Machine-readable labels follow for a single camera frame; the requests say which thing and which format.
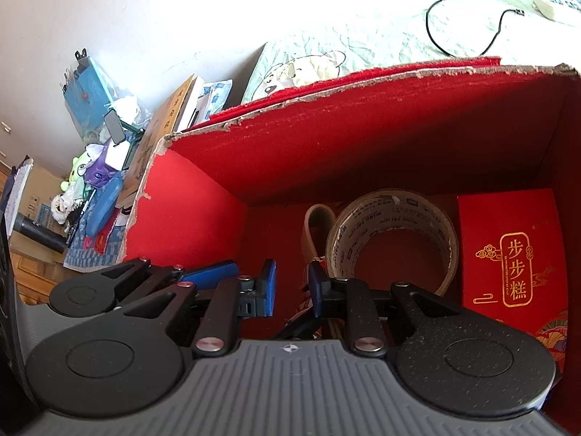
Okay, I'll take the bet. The blue pencil case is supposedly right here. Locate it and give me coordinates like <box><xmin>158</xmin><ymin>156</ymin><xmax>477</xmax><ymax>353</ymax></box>
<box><xmin>84</xmin><ymin>172</ymin><xmax>123</xmax><ymax>242</ymax></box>

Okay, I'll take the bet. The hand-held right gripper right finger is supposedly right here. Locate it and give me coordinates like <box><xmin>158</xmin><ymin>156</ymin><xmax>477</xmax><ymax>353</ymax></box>
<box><xmin>307</xmin><ymin>261</ymin><xmax>459</xmax><ymax>358</ymax></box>

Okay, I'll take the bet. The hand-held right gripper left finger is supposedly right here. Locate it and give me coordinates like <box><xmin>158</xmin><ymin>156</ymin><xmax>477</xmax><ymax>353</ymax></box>
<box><xmin>113</xmin><ymin>258</ymin><xmax>279</xmax><ymax>359</ymax></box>

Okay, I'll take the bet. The black phone holder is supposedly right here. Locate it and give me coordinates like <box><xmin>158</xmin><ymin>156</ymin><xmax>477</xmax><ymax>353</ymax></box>
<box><xmin>103</xmin><ymin>110</ymin><xmax>145</xmax><ymax>165</ymax></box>

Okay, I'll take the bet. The white furry toy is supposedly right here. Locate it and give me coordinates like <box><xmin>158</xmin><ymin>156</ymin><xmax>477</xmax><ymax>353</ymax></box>
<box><xmin>49</xmin><ymin>193</ymin><xmax>76</xmax><ymax>226</ymax></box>

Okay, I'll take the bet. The clear plastic bag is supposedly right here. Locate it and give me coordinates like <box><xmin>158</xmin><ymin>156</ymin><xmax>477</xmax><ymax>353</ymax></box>
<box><xmin>109</xmin><ymin>94</ymin><xmax>153</xmax><ymax>133</ymax></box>

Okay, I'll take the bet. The white power strip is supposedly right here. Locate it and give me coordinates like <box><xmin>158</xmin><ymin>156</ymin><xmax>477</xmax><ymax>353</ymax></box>
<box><xmin>533</xmin><ymin>0</ymin><xmax>581</xmax><ymax>21</ymax></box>

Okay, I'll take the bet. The printed packing tape roll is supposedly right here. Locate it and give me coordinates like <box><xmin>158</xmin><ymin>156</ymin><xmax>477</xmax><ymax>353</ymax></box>
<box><xmin>325</xmin><ymin>189</ymin><xmax>455</xmax><ymax>299</ymax></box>

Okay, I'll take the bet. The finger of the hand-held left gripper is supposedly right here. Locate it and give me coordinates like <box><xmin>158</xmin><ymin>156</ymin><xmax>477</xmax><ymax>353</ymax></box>
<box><xmin>97</xmin><ymin>257</ymin><xmax>240</xmax><ymax>305</ymax></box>

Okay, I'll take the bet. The white paper stack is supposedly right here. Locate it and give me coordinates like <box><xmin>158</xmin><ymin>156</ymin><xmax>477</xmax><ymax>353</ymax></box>
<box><xmin>0</xmin><ymin>156</ymin><xmax>35</xmax><ymax>229</ymax></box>

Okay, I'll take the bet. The orange book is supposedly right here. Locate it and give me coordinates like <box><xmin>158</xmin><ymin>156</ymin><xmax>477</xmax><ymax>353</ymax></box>
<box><xmin>115</xmin><ymin>74</ymin><xmax>199</xmax><ymax>210</ymax></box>

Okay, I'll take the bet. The blue and white packet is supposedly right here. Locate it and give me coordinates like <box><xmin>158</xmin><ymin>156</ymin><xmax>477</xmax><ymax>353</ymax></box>
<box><xmin>193</xmin><ymin>79</ymin><xmax>233</xmax><ymax>124</ymax></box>

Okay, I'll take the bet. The green alien plush toy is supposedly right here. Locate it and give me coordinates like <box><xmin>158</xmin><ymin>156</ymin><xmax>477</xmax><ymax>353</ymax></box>
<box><xmin>59</xmin><ymin>154</ymin><xmax>99</xmax><ymax>192</ymax></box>

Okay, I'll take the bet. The black charging cable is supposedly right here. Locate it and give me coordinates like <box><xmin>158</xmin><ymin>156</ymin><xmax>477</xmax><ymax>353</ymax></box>
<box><xmin>425</xmin><ymin>0</ymin><xmax>557</xmax><ymax>57</ymax></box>

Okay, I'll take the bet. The blue patterned cloth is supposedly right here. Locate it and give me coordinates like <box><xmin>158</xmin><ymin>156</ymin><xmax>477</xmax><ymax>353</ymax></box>
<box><xmin>63</xmin><ymin>222</ymin><xmax>130</xmax><ymax>267</ymax></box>

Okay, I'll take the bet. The red packet with gold print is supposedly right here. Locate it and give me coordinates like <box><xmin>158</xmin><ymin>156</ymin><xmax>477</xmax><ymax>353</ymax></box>
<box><xmin>456</xmin><ymin>188</ymin><xmax>571</xmax><ymax>365</ymax></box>

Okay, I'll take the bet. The blue packet with binder clips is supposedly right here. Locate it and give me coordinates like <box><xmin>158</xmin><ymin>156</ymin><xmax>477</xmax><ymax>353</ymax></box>
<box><xmin>58</xmin><ymin>49</ymin><xmax>114</xmax><ymax>138</ymax></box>

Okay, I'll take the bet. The purple packet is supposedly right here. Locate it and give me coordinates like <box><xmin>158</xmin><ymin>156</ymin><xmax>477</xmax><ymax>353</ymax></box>
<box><xmin>84</xmin><ymin>142</ymin><xmax>123</xmax><ymax>187</ymax></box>

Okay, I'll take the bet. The white book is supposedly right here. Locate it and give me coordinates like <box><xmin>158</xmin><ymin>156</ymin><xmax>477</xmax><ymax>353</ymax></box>
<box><xmin>180</xmin><ymin>79</ymin><xmax>208</xmax><ymax>129</ymax></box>

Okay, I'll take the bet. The black cylinder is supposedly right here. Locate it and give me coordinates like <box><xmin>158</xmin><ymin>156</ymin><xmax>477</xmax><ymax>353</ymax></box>
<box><xmin>15</xmin><ymin>215</ymin><xmax>69</xmax><ymax>254</ymax></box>

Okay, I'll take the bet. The small beige tape roll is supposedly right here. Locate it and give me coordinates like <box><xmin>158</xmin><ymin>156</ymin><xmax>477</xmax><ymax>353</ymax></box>
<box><xmin>301</xmin><ymin>204</ymin><xmax>337</xmax><ymax>279</ymax></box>

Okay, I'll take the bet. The red cardboard box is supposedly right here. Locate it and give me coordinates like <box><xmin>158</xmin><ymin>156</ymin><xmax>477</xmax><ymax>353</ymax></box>
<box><xmin>122</xmin><ymin>56</ymin><xmax>581</xmax><ymax>435</ymax></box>

